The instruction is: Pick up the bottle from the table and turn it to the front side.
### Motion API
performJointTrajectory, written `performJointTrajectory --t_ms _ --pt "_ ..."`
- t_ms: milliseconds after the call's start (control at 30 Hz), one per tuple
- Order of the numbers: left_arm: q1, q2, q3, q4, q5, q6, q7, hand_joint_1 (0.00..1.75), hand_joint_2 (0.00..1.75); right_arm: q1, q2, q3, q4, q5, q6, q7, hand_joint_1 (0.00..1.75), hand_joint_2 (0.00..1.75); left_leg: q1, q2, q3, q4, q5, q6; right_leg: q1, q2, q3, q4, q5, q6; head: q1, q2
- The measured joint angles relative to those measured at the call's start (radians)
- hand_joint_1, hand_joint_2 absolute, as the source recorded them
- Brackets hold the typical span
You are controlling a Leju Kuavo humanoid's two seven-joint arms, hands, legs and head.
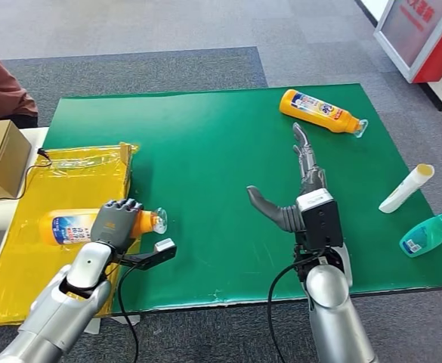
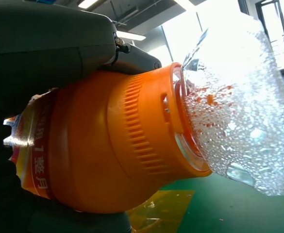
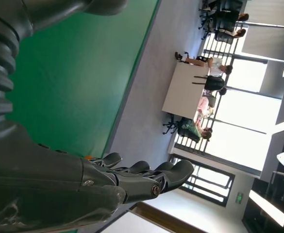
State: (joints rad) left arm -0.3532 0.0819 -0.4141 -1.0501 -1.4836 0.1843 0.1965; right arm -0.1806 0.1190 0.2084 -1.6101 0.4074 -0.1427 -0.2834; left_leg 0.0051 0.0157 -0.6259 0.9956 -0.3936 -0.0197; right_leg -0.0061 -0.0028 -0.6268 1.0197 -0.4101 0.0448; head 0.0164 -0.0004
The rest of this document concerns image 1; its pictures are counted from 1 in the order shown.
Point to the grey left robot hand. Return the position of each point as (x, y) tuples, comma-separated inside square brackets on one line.
[(114, 223)]

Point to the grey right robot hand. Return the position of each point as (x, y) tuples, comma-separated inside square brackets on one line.
[(309, 175)]

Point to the orange bottle with clear cap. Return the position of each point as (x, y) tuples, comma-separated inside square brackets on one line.
[(69, 228), (315, 112)]

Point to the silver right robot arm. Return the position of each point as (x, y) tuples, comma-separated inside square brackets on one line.
[(330, 310)]

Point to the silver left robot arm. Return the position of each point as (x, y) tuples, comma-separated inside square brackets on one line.
[(54, 310)]

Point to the white tube bottle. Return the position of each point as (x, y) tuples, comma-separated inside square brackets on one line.
[(406, 190)]

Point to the teal plastic bottle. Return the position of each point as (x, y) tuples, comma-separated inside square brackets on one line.
[(428, 235)]

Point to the white paper scrap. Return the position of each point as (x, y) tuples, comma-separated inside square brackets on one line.
[(126, 319)]

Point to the green table mat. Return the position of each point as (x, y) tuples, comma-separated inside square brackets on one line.
[(224, 175)]

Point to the yellow plastic bag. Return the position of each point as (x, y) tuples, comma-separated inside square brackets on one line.
[(24, 270)]

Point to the white side table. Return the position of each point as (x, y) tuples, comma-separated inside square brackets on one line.
[(1, 220)]

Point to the dark grey floor rug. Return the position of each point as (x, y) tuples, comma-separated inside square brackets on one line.
[(148, 70)]

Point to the brown cardboard box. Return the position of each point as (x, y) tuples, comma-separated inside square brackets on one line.
[(1, 155)]

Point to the person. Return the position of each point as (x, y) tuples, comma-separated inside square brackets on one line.
[(1, 90)]

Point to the red white display stand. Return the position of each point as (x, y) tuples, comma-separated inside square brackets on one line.
[(417, 30)]

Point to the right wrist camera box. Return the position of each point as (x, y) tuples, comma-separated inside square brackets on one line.
[(319, 220)]

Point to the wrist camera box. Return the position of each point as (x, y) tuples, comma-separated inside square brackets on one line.
[(164, 245), (319, 220)]

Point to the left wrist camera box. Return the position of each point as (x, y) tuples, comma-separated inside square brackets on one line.
[(164, 245)]

